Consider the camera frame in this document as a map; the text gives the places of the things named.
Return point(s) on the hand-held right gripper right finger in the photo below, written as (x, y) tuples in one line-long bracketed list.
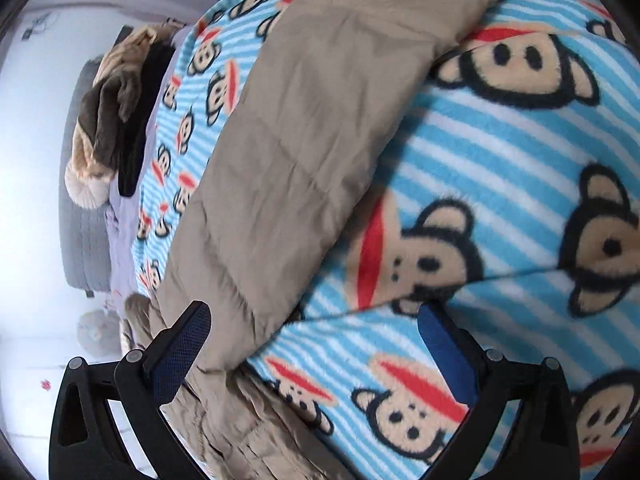
[(444, 355)]

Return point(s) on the white fluffy object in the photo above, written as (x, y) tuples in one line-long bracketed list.
[(95, 332)]

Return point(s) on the blue striped monkey print blanket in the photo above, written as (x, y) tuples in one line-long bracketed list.
[(500, 160)]

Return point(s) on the purple duvet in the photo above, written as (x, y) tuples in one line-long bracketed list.
[(120, 240)]

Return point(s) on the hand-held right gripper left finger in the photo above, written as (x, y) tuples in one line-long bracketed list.
[(184, 347)]

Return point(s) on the grey padded headboard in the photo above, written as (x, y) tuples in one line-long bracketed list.
[(85, 245)]

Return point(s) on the tan quilted jacket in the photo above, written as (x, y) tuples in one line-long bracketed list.
[(310, 150)]

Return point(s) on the beige striped cloth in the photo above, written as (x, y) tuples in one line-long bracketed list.
[(132, 47)]

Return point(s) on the cream round cushion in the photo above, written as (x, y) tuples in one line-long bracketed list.
[(87, 194)]

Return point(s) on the black folded cloth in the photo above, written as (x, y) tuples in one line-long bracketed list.
[(145, 110)]

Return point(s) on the brown plush cloth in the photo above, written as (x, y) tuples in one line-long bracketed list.
[(107, 110)]

